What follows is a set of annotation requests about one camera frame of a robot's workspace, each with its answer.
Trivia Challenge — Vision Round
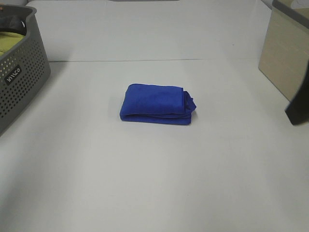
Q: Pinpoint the blue microfiber towel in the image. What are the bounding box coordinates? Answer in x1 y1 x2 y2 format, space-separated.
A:
120 84 196 125

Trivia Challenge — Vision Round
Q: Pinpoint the grey perforated laundry basket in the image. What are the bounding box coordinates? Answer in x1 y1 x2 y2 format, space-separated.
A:
0 4 51 133

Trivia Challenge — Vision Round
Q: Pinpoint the beige storage box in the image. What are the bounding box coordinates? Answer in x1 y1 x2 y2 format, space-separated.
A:
258 0 309 100

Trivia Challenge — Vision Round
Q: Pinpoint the yellow-green towel in basket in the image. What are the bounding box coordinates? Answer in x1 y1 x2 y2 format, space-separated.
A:
0 31 25 60

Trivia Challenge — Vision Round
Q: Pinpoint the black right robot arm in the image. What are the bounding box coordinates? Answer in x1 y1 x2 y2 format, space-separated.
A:
285 64 309 126

